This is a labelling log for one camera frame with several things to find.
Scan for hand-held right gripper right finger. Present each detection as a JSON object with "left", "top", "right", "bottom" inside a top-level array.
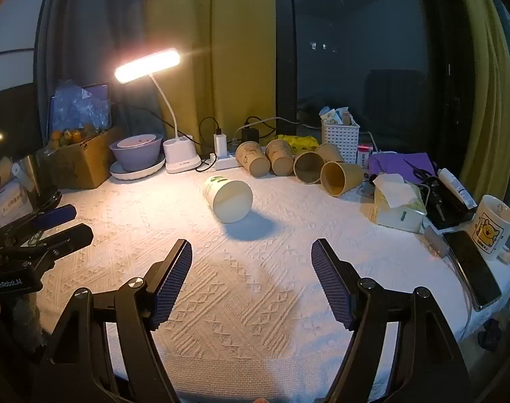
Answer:
[{"left": 311, "top": 238, "right": 476, "bottom": 403}]

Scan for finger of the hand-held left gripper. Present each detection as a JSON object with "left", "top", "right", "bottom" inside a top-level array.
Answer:
[
  {"left": 3, "top": 224, "right": 94, "bottom": 267},
  {"left": 0, "top": 204, "right": 78, "bottom": 240}
]

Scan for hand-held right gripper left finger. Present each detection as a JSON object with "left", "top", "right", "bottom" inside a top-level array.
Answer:
[{"left": 41, "top": 238, "right": 193, "bottom": 403}]

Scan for white paper cup green print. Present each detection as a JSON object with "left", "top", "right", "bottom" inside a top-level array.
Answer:
[{"left": 203, "top": 175, "right": 253, "bottom": 224}]

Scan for yellow cup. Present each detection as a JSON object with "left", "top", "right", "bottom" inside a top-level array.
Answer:
[{"left": 320, "top": 161, "right": 365, "bottom": 196}]

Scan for plain tan cup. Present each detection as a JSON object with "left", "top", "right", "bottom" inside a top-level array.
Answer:
[
  {"left": 293, "top": 151, "right": 326, "bottom": 186},
  {"left": 315, "top": 143, "right": 346, "bottom": 164}
]

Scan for tan cup with drawing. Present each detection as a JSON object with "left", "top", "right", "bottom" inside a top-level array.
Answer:
[
  {"left": 265, "top": 139, "right": 294, "bottom": 177},
  {"left": 235, "top": 140, "right": 272, "bottom": 177}
]

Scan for dark metal container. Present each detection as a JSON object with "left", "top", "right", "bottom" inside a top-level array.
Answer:
[{"left": 11, "top": 154, "right": 55, "bottom": 207}]

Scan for white printed box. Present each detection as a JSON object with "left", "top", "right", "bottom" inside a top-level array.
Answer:
[{"left": 0, "top": 174, "right": 34, "bottom": 225}]

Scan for cardboard box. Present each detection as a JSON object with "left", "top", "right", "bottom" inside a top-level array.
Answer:
[{"left": 41, "top": 126, "right": 126, "bottom": 189}]

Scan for white textured tablecloth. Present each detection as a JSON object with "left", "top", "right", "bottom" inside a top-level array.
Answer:
[{"left": 36, "top": 163, "right": 510, "bottom": 403}]

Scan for pile of small oranges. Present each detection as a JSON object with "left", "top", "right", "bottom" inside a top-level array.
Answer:
[{"left": 49, "top": 128, "right": 106, "bottom": 148}]

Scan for pale blue plate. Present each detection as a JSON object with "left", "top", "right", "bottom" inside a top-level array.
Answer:
[{"left": 109, "top": 153, "right": 167, "bottom": 182}]

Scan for purple bowl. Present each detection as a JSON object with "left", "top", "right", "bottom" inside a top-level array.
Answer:
[{"left": 110, "top": 133, "right": 165, "bottom": 173}]

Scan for tissue pack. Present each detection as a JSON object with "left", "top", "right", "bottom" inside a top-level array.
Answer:
[{"left": 372, "top": 172, "right": 428, "bottom": 234}]

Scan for small pink bowl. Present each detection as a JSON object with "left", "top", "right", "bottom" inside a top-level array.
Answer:
[{"left": 116, "top": 133, "right": 163, "bottom": 150}]

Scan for blue plastic bag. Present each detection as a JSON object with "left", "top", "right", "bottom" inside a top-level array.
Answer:
[{"left": 51, "top": 80, "right": 113, "bottom": 135}]

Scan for white desk lamp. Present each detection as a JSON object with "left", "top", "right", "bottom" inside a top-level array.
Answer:
[{"left": 114, "top": 47, "right": 201, "bottom": 175}]

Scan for white power strip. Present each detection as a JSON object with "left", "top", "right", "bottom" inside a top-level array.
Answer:
[{"left": 210, "top": 153, "right": 244, "bottom": 172}]

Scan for black case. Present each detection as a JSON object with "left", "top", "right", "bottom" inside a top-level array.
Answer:
[{"left": 422, "top": 176, "right": 474, "bottom": 231}]

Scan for purple cloth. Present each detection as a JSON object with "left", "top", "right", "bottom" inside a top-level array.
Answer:
[{"left": 367, "top": 151, "right": 438, "bottom": 186}]

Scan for white plastic basket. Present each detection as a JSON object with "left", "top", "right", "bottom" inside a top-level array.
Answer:
[{"left": 321, "top": 118, "right": 361, "bottom": 165}]

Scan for black smartphone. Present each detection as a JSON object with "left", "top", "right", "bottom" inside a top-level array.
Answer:
[{"left": 442, "top": 230, "right": 503, "bottom": 312}]

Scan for black scissors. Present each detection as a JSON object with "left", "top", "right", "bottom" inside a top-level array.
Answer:
[{"left": 405, "top": 163, "right": 437, "bottom": 182}]

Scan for yellow packet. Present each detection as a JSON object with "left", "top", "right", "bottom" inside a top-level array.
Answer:
[{"left": 275, "top": 134, "right": 321, "bottom": 154}]

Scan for white tube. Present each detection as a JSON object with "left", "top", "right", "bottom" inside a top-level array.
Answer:
[{"left": 437, "top": 167, "right": 477, "bottom": 209}]

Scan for white mug yellow cartoon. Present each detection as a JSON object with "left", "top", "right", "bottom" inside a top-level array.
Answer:
[{"left": 469, "top": 195, "right": 510, "bottom": 265}]

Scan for black caster wheel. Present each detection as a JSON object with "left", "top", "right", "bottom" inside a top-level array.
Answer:
[{"left": 480, "top": 322, "right": 504, "bottom": 350}]

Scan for small packets bundle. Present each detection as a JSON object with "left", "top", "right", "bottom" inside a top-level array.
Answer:
[{"left": 319, "top": 106, "right": 357, "bottom": 127}]

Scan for grey curtain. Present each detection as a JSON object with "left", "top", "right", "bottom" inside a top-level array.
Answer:
[{"left": 36, "top": 0, "right": 165, "bottom": 139}]

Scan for yellow curtain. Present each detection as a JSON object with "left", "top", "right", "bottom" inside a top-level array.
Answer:
[
  {"left": 141, "top": 0, "right": 277, "bottom": 157},
  {"left": 451, "top": 0, "right": 510, "bottom": 203}
]

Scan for grey adapter with white cable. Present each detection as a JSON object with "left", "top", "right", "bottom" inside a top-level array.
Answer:
[{"left": 424, "top": 225, "right": 477, "bottom": 325}]

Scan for black cable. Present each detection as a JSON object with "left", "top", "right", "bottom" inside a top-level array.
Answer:
[{"left": 195, "top": 116, "right": 223, "bottom": 174}]

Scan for white cable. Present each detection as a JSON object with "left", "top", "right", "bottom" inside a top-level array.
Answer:
[{"left": 234, "top": 117, "right": 323, "bottom": 143}]

